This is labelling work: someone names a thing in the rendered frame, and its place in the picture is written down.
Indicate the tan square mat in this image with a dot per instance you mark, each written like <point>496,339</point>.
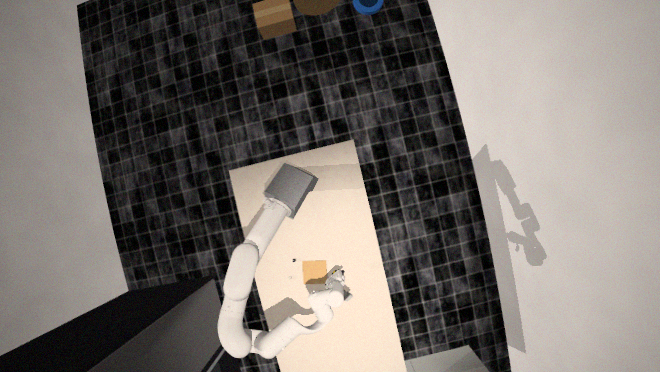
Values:
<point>314,272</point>

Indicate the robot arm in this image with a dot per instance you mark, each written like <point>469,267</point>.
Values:
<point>235,339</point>

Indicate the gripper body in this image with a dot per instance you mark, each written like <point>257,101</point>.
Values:
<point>336,276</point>

